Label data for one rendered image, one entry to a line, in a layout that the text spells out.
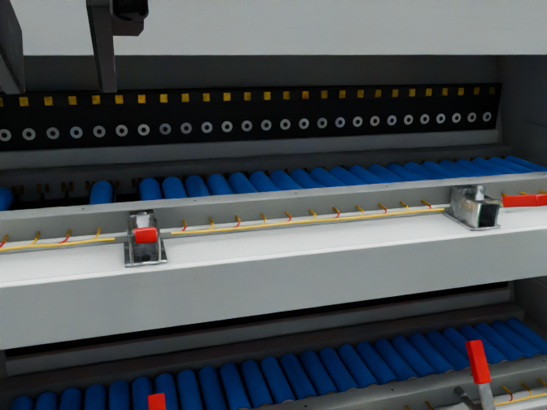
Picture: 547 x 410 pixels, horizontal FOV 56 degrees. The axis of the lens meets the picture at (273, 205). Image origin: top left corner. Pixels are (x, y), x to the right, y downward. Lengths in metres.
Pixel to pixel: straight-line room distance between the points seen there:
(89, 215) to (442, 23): 0.31
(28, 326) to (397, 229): 0.28
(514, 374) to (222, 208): 0.32
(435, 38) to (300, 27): 0.11
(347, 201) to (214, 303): 0.14
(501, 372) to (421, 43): 0.31
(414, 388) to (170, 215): 0.27
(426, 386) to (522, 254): 0.15
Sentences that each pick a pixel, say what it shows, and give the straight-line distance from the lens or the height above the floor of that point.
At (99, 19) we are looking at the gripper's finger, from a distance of 0.19.
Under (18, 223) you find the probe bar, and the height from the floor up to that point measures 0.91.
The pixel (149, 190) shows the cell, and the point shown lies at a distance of 0.45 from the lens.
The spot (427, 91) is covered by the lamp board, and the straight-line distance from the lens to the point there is 0.61.
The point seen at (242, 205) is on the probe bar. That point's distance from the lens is 0.41.
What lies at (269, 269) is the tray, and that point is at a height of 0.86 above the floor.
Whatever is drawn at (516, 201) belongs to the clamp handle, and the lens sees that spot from 0.41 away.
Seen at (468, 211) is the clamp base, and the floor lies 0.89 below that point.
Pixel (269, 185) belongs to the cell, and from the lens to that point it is 0.45.
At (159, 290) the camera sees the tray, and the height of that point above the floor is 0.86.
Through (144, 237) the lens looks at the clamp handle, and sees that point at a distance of 0.30.
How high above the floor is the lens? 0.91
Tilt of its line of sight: level
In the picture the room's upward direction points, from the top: 4 degrees counter-clockwise
